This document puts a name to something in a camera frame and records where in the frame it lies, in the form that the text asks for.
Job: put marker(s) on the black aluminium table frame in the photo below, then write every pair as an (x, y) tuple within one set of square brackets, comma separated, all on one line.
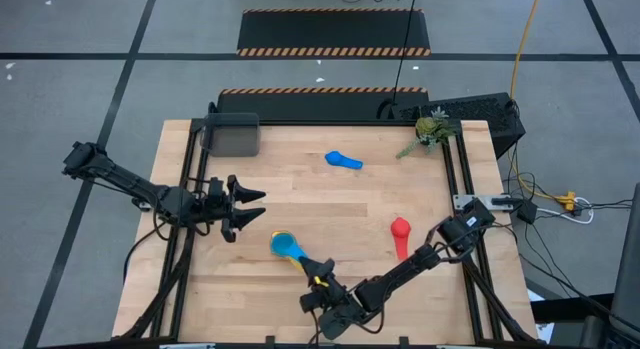
[(187, 279)]

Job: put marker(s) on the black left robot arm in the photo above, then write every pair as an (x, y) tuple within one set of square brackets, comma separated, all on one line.
[(125, 181)]

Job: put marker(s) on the yellow measuring cup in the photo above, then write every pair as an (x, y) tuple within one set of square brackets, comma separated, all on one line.
[(298, 263)]

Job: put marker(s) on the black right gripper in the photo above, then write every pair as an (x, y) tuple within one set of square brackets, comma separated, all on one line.
[(335, 314)]

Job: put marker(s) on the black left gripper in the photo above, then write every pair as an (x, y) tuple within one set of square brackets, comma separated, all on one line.
[(215, 209)]

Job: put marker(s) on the red measuring cup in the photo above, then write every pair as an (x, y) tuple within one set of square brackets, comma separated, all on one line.
[(400, 229)]

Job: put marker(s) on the cyan measuring cup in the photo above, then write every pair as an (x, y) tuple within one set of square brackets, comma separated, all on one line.
[(286, 245)]

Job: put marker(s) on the potted succulent plant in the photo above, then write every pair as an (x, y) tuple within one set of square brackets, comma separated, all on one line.
[(430, 131)]

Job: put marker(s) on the black computer case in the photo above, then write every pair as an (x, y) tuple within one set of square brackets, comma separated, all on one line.
[(490, 119)]

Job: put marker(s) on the narrow striped black floor mat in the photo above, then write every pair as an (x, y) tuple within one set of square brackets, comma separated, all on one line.
[(320, 106)]

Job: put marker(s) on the grey mesh basket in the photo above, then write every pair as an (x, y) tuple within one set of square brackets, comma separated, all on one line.
[(231, 136)]

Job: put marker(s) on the yellow tag on right gripper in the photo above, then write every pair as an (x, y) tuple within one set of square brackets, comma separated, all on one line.
[(322, 282)]

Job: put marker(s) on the black power adapter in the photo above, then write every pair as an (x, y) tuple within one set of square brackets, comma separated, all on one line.
[(526, 211)]

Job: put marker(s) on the small blue measuring cup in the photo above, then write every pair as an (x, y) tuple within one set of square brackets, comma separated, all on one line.
[(336, 159)]

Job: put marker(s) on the large striped black floor mat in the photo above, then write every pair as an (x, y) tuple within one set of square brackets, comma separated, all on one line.
[(330, 31)]

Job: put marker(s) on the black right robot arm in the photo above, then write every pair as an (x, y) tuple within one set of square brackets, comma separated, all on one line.
[(400, 271)]

